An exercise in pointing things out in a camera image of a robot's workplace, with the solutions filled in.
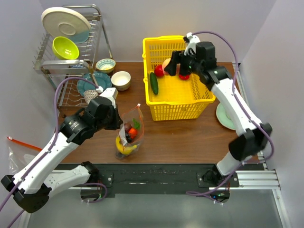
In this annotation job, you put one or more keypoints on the spare zip bag orange zipper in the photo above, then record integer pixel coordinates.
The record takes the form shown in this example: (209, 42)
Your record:
(20, 154)

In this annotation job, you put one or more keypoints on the clear zip bag orange zipper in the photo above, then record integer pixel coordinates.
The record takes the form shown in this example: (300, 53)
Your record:
(127, 119)

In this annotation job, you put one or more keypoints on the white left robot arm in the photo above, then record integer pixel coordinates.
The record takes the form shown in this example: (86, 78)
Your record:
(34, 185)

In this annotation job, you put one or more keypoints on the lime green bowl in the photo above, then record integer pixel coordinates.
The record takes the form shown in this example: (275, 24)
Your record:
(65, 49)

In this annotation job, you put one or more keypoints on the green cucumber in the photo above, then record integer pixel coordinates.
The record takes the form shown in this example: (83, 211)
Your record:
(154, 83)

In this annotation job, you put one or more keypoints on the red bell pepper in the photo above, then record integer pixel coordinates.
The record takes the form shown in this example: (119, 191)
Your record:
(184, 77)

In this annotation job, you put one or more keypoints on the large cream plate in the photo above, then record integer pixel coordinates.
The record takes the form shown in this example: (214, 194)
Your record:
(64, 22)

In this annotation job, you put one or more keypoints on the grey patterned bowl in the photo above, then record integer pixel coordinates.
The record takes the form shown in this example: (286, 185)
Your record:
(89, 95)

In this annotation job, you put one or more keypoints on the black grape bunch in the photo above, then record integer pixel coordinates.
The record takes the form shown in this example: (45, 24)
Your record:
(126, 139)

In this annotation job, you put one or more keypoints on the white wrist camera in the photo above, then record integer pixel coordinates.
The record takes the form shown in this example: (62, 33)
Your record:
(111, 94)
(191, 40)

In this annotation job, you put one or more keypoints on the orange carrot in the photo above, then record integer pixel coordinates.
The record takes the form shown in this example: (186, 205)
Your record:
(133, 132)

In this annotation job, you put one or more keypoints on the red apple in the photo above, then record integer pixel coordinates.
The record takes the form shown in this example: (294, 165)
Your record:
(158, 71)

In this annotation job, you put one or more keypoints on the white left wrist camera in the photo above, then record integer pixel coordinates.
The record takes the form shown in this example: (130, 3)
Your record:
(111, 94)

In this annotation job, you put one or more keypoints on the white bowl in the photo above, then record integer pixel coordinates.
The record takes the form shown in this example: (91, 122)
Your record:
(121, 80)

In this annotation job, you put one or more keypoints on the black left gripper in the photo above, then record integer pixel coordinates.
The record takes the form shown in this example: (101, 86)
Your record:
(118, 121)

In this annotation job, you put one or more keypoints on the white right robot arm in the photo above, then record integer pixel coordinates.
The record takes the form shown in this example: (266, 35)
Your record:
(251, 132)

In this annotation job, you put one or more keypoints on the teal patterned small bowl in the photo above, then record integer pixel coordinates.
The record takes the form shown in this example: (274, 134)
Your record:
(105, 65)

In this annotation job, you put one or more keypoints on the mint green saucer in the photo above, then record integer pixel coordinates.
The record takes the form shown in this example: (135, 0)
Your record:
(223, 117)

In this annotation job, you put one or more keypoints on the yellow banana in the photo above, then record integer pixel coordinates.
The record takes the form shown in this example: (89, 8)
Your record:
(125, 150)

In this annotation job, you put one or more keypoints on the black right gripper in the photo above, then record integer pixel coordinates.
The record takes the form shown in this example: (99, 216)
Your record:
(176, 57)

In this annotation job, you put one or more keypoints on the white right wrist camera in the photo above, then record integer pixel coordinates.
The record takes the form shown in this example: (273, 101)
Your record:
(191, 40)

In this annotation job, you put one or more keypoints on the yellow plastic basket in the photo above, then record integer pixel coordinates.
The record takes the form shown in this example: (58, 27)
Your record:
(177, 98)

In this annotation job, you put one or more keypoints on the metal dish rack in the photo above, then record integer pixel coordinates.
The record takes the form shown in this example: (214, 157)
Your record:
(61, 74)

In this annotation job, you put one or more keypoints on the peach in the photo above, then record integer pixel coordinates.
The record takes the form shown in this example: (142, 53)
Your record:
(165, 63)

